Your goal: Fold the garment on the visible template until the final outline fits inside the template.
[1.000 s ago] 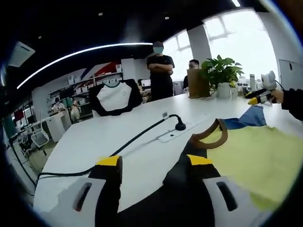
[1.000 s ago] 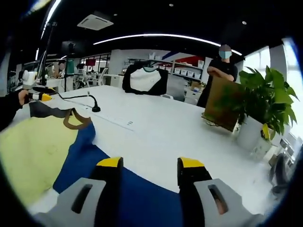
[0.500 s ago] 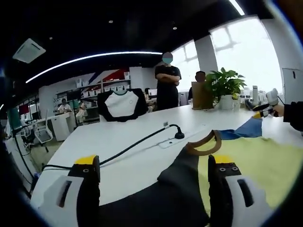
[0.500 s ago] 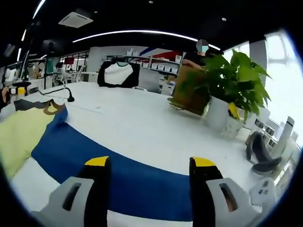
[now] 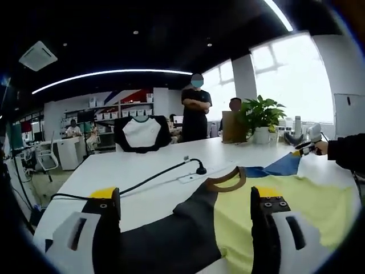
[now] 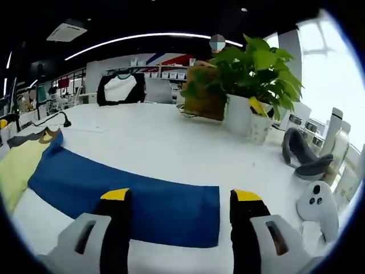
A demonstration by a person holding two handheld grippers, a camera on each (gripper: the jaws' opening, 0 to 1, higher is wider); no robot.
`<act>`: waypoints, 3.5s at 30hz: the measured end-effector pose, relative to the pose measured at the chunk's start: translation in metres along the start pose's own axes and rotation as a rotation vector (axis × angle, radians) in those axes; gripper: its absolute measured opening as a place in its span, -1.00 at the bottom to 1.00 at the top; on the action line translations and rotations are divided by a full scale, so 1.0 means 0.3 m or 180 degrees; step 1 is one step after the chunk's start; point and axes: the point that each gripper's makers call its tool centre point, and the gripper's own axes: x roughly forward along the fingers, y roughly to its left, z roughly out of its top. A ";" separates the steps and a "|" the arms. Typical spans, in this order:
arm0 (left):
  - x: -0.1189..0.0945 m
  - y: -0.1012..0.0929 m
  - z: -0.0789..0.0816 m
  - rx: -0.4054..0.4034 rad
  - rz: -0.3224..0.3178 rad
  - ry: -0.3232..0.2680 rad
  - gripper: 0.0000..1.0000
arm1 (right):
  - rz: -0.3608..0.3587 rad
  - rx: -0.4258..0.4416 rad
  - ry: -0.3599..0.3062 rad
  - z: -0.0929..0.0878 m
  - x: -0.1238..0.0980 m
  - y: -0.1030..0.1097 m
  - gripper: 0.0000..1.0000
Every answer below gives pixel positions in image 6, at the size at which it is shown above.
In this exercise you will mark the teal hanging cloth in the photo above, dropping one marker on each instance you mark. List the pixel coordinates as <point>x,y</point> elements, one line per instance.
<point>42,94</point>

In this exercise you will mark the ceiling air conditioner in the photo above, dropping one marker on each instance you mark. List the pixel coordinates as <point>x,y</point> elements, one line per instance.
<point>67,32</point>

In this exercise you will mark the curved ceiling light strip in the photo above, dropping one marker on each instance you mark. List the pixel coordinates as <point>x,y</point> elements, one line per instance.
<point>142,36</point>

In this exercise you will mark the green leafy plant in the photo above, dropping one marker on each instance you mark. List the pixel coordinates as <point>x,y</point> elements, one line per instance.
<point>256,74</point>

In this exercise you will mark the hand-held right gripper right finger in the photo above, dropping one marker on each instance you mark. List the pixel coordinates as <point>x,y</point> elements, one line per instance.
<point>285,251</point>

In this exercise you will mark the black white raglan shirt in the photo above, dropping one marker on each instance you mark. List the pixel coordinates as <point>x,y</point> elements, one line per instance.
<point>119,88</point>

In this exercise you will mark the wall shelf with white boxes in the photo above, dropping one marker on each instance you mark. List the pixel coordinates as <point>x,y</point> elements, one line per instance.
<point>171,74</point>

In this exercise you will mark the white round plant pot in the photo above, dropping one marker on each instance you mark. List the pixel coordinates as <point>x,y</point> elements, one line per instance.
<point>238,117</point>

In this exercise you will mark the red hanging cloth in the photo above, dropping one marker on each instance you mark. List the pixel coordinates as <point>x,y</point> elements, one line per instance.
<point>63,84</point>

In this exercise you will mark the pale plastic bottle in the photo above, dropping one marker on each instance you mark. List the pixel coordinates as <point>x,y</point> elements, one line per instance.
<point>343,148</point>

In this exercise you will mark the yellow blue colour-block garment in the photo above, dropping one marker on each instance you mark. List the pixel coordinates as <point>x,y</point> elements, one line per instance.
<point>157,208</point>

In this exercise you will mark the black tripod stand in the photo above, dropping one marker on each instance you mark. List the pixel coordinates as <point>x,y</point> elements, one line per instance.
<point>17,114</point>

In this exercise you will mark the small white patterned pot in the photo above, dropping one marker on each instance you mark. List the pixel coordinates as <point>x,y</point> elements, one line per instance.
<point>261,128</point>

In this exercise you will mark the dark grey headset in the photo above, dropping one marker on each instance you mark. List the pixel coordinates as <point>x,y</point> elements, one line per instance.
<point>302,154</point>

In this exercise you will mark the tall white bottle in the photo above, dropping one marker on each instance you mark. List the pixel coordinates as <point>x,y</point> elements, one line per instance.
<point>332,131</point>

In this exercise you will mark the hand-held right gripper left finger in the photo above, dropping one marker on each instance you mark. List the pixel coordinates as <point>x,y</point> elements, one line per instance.
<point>77,245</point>

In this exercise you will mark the white handheld controller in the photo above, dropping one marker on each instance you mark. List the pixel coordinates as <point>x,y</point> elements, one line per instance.
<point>319,208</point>

